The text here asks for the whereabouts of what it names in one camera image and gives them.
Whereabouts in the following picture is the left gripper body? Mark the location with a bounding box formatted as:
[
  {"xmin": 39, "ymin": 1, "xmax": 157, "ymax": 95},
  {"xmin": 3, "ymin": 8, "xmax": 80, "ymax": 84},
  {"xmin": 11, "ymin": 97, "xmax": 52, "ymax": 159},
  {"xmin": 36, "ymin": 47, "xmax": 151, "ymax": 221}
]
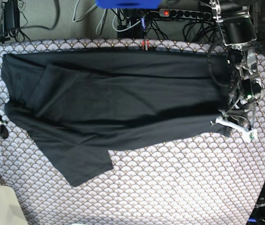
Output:
[{"xmin": 210, "ymin": 109, "xmax": 258, "ymax": 143}]

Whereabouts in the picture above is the dark navy T-shirt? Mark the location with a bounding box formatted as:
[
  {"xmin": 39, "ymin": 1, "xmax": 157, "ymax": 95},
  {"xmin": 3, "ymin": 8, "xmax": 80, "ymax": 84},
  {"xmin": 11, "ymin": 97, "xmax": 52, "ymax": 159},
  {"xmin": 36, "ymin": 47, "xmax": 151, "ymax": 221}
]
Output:
[{"xmin": 1, "ymin": 49, "xmax": 228, "ymax": 187}]

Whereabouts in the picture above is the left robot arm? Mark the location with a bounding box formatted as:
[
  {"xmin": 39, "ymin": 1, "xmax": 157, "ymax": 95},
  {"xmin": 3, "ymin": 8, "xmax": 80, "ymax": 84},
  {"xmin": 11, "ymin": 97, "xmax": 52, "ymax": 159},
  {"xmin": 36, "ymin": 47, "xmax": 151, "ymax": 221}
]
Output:
[{"xmin": 207, "ymin": 0, "xmax": 262, "ymax": 143}]

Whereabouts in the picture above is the black power strip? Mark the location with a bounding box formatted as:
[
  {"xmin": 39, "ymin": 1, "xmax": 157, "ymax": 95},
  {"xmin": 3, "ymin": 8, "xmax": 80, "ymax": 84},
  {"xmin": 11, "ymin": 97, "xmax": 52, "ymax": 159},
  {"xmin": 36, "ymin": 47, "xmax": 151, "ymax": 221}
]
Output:
[{"xmin": 159, "ymin": 9, "xmax": 212, "ymax": 21}]

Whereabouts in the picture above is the red table clamp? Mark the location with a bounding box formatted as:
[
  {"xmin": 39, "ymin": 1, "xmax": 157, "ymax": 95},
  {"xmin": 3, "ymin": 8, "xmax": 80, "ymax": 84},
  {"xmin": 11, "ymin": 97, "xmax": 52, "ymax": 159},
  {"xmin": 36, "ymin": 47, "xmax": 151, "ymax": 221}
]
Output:
[{"xmin": 142, "ymin": 39, "xmax": 150, "ymax": 51}]

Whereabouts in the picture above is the blue plastic mount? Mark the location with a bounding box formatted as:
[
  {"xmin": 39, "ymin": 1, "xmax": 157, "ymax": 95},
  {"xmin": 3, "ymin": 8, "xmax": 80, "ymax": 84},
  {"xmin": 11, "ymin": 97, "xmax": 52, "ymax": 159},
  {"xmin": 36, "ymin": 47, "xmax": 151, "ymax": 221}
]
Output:
[{"xmin": 96, "ymin": 0, "xmax": 161, "ymax": 9}]

